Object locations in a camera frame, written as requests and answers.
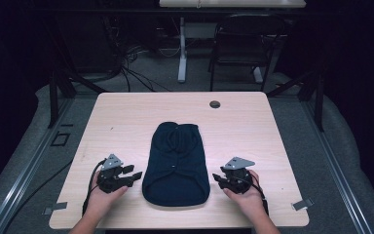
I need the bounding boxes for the person's left hand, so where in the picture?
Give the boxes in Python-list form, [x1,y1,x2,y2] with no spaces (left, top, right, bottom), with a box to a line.
[85,178,130,218]

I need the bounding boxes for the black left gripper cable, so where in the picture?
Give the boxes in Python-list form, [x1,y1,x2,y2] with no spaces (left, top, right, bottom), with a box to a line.
[81,158,107,217]

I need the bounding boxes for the aluminium floor rail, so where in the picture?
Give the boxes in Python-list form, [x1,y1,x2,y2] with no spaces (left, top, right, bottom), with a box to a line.
[299,97,374,234]
[0,97,76,234]

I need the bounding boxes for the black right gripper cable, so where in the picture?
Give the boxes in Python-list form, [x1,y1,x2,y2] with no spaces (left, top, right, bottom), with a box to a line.
[248,173,271,217]

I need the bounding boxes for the bundle of black floor cables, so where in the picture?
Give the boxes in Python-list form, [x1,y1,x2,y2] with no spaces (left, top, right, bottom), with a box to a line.
[108,43,173,94]

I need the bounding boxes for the grey tape strip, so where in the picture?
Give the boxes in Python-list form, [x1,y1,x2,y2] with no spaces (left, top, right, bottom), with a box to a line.
[291,197,315,212]
[42,201,69,216]

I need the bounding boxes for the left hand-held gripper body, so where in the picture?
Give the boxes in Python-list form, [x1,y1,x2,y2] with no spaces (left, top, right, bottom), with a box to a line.
[96,153,129,195]

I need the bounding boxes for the person's right hand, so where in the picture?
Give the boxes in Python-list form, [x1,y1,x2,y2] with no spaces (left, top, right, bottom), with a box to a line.
[222,169,267,219]

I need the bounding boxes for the black metal stand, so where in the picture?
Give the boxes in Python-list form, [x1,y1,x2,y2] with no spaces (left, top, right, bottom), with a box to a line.
[265,68,326,133]
[46,61,109,130]

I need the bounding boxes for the white desk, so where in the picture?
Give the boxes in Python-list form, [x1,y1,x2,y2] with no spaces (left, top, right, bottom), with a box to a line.
[158,0,308,84]

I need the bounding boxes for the dark navy garment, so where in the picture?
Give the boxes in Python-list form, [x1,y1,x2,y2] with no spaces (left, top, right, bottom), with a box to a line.
[141,121,211,208]

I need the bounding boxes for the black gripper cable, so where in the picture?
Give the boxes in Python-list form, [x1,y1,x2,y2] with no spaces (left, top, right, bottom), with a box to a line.
[248,173,271,217]
[81,158,107,217]

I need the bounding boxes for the black floor cable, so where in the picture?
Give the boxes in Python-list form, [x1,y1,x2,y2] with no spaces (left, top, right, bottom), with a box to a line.
[1,158,75,234]

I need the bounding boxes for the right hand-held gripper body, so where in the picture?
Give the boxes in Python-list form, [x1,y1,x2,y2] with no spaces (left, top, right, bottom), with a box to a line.
[221,156,256,195]

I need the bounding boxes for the black metal chair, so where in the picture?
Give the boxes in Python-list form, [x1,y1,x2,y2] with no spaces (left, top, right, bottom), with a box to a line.
[207,13,287,93]

